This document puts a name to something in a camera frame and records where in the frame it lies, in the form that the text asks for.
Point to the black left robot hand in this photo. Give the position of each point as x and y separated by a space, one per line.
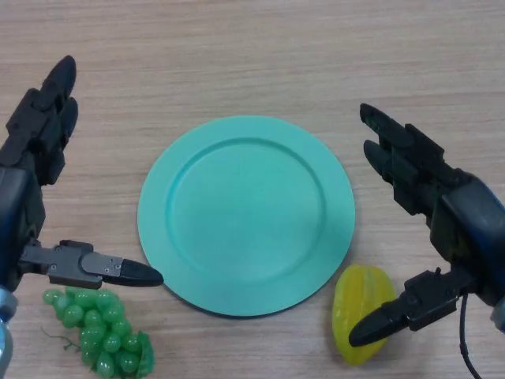
19 197

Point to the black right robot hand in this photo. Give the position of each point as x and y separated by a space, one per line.
469 221

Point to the yellow starfruit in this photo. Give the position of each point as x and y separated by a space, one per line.
355 292

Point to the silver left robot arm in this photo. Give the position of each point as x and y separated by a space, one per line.
4 343

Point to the green round plate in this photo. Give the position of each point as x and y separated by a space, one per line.
244 213

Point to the green grape bunch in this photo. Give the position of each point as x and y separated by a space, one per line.
94 331

